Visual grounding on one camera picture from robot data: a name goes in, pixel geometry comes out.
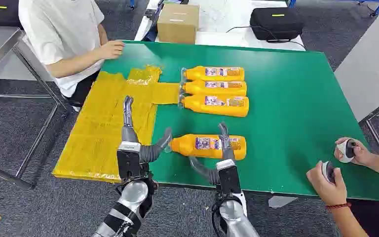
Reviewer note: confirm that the person's right hand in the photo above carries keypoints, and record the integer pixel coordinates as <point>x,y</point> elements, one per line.
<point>111,49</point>
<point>363,156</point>

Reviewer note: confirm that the person's left hand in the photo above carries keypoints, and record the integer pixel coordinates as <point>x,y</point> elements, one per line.
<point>331,193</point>

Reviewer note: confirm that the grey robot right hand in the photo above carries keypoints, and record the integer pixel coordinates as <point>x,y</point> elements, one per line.
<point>226,144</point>

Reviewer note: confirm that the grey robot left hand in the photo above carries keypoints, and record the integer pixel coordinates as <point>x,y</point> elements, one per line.
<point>129,134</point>

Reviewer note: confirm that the white black hand controller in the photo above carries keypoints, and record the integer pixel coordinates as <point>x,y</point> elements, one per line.
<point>329,171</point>
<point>344,152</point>

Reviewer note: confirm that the orange drink bottle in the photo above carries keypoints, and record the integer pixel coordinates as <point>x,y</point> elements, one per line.
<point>215,90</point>
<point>215,77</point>
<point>219,109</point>
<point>189,147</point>

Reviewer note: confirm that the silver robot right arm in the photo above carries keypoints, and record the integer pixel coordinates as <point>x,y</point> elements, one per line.
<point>233,216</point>

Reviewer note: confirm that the yellow sheet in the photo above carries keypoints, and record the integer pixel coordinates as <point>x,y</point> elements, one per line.
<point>104,130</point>

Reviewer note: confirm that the dark blue flat item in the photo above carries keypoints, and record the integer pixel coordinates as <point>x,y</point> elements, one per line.
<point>151,34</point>

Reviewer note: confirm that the white table leg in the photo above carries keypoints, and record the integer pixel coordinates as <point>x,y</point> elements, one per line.
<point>281,201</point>

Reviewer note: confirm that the brown cardboard box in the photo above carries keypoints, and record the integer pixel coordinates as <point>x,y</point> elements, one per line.
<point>178,24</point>

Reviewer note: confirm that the green table mat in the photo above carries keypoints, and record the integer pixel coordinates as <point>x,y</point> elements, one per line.
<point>291,98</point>

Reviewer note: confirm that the pale grey table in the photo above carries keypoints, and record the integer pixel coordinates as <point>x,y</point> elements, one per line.
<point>19,65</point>
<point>369,65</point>

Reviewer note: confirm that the white table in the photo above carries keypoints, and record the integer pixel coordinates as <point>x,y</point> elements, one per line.
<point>222,19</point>

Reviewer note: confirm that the black carry case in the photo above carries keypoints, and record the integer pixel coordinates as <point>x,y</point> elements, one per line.
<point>276,23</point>
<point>0,13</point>

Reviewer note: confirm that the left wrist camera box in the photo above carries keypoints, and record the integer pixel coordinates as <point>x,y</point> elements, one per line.
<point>129,162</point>

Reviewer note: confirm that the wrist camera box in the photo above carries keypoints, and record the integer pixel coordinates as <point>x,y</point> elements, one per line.
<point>229,178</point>
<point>129,162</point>

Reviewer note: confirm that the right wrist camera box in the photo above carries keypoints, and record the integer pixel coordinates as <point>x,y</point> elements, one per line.
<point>229,178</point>

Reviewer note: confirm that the blue metal frame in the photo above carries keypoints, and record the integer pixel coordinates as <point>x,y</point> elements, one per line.
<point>377,8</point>

